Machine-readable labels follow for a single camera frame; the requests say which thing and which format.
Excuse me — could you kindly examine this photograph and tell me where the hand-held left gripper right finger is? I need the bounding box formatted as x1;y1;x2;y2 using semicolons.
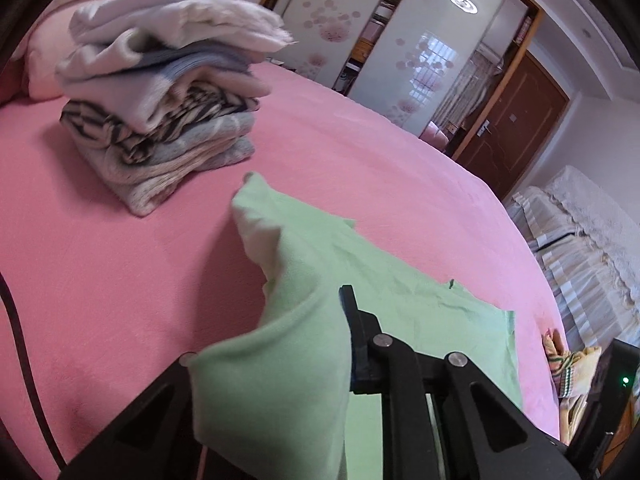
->
338;284;581;480

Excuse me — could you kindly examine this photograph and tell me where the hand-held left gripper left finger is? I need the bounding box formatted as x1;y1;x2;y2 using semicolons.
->
59;352;202;480

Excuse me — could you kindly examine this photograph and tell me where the light green printed t-shirt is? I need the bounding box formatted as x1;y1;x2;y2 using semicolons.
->
190;171;524;480

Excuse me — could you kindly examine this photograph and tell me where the stack of folded clothes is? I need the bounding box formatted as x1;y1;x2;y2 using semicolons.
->
55;0;294;218

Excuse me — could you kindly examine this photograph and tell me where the yellow plaid cloth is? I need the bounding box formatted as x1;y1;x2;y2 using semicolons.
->
542;327;604;442

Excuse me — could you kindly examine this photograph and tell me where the sofa with striped cover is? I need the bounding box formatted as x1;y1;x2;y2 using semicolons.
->
504;165;640;357

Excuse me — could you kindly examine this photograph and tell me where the pink bed blanket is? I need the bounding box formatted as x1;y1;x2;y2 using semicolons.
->
0;62;567;480

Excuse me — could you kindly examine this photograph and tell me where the pink stool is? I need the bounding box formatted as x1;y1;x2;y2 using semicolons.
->
419;122;452;151

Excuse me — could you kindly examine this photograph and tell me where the brown wooden door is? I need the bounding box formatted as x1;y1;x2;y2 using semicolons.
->
454;50;572;202

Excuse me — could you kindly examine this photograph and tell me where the floral sliding door wardrobe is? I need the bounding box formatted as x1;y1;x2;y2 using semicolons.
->
259;0;544;137

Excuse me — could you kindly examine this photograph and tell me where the black cable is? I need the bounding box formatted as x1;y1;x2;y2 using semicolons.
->
0;271;67;470

